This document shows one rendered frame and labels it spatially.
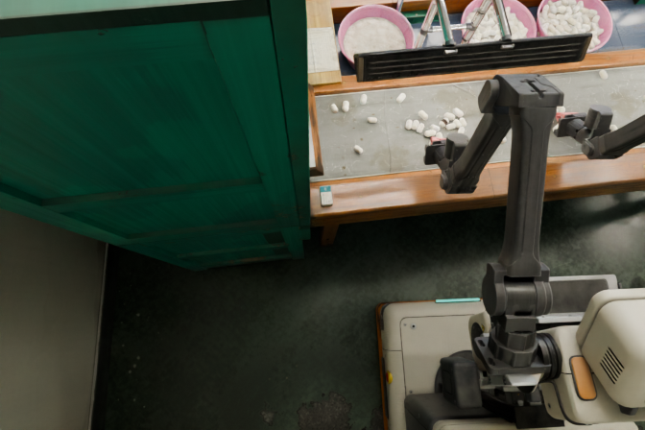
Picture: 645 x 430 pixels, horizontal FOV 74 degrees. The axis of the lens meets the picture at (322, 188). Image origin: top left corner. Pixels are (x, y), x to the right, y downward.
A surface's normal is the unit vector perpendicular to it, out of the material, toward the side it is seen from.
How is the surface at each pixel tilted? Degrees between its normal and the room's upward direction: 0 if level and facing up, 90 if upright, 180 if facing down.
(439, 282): 0
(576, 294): 0
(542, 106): 28
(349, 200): 0
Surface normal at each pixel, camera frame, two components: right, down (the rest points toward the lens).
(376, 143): 0.03, -0.27
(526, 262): 0.00, 0.22
